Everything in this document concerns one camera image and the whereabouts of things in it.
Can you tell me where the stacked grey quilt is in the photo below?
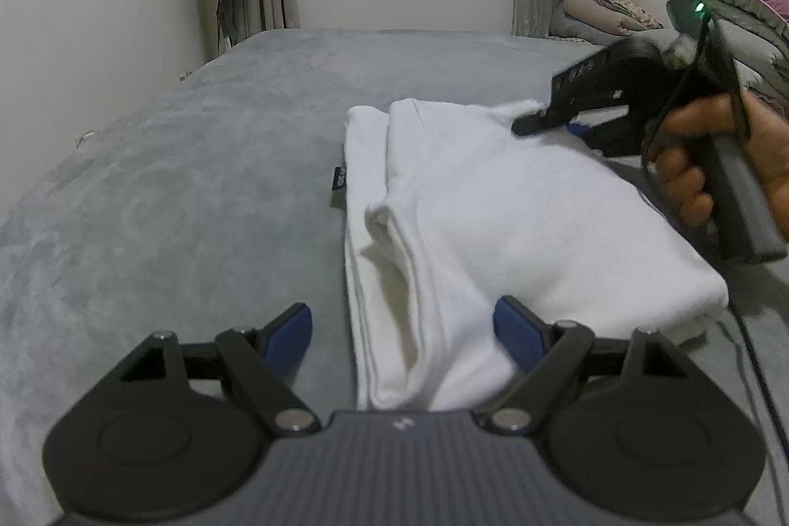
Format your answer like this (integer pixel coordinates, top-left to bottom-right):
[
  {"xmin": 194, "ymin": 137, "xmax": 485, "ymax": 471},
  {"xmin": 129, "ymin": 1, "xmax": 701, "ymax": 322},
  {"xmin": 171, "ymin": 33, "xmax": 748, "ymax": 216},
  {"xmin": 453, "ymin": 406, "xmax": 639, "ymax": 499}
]
[{"xmin": 672, "ymin": 0, "xmax": 789, "ymax": 89}]

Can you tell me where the white t-shirt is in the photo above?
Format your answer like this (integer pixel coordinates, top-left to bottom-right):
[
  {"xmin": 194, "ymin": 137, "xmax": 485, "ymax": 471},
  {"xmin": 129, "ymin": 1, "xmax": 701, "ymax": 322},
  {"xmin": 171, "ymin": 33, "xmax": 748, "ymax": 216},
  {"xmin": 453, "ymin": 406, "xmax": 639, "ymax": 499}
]
[{"xmin": 331, "ymin": 98, "xmax": 731, "ymax": 413}]

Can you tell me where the person's right hand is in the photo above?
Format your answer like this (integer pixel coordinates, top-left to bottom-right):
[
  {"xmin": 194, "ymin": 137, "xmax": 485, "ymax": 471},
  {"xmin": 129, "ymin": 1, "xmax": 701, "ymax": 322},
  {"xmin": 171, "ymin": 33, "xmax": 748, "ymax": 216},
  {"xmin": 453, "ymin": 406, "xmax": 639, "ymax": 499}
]
[{"xmin": 649, "ymin": 90, "xmax": 789, "ymax": 242}]

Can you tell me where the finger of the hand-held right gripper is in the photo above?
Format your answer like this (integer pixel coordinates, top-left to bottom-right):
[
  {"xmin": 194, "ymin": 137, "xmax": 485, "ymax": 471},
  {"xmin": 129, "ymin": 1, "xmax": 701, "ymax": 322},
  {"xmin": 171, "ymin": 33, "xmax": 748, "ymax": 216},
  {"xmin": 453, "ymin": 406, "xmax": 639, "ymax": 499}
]
[
  {"xmin": 511, "ymin": 107, "xmax": 581, "ymax": 138},
  {"xmin": 568, "ymin": 107, "xmax": 646, "ymax": 159}
]

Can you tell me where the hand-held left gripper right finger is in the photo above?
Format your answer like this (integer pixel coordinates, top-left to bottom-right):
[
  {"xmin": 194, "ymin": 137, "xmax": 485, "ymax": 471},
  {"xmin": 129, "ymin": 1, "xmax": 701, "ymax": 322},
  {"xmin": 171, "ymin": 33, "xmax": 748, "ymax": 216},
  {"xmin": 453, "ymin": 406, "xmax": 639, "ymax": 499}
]
[{"xmin": 489, "ymin": 295, "xmax": 688, "ymax": 436}]

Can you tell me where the grey bed blanket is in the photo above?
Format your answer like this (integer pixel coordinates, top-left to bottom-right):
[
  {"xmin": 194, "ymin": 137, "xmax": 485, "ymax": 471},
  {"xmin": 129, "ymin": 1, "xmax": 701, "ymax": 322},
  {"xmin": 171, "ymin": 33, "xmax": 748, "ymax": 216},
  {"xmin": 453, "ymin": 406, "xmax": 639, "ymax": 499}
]
[{"xmin": 0, "ymin": 28, "xmax": 789, "ymax": 526}]

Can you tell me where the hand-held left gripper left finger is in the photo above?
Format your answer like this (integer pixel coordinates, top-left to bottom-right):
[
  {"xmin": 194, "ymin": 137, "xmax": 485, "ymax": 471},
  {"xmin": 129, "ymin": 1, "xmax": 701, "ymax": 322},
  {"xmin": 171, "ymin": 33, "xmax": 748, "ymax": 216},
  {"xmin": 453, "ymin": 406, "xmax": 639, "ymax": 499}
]
[{"xmin": 117, "ymin": 302, "xmax": 323, "ymax": 436}]

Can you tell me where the floral folded quilt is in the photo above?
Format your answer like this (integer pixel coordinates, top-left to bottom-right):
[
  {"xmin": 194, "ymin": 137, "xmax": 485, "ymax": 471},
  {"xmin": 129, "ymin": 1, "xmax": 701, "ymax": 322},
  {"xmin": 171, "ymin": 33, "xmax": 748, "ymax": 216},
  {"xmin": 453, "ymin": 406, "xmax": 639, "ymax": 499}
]
[{"xmin": 585, "ymin": 0, "xmax": 663, "ymax": 31}]

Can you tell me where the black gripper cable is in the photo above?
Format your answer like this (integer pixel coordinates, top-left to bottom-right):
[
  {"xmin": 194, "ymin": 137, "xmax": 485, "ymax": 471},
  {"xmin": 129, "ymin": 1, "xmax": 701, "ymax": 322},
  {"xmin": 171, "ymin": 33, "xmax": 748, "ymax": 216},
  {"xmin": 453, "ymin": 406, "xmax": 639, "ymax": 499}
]
[{"xmin": 727, "ymin": 267, "xmax": 789, "ymax": 526}]

